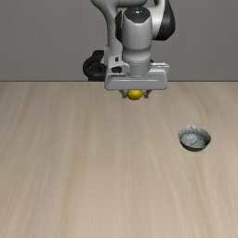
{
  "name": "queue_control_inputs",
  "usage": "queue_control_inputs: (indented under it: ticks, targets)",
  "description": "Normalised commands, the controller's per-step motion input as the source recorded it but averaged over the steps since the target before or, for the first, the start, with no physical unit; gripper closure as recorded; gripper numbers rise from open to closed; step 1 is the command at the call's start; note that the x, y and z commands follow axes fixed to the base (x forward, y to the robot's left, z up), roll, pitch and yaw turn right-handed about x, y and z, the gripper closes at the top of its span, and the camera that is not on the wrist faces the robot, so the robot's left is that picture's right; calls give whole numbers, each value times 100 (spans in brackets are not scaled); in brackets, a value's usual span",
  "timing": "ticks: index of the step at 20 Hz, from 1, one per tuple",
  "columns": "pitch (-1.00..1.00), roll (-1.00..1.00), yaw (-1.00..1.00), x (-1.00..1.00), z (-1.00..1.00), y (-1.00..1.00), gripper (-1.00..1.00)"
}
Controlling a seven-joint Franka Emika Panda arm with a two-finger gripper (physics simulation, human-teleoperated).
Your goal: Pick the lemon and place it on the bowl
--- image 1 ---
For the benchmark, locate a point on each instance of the yellow lemon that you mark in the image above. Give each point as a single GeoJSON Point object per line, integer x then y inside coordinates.
{"type": "Point", "coordinates": [135, 95]}

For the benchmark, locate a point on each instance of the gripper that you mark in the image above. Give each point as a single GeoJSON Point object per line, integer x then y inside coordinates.
{"type": "Point", "coordinates": [136, 81]}

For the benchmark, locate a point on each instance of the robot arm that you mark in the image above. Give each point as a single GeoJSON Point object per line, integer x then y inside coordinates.
{"type": "Point", "coordinates": [136, 34]}

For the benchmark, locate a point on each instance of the grey bowl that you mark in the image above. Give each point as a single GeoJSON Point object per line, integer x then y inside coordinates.
{"type": "Point", "coordinates": [194, 138]}

